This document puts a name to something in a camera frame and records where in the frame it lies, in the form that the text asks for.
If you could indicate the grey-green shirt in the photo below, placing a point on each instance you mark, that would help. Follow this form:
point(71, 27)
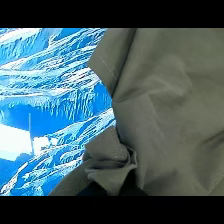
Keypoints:
point(160, 100)

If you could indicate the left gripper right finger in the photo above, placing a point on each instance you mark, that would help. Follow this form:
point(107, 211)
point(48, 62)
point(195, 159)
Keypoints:
point(131, 186)

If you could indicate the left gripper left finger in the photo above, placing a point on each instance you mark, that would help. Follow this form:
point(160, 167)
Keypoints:
point(95, 190)

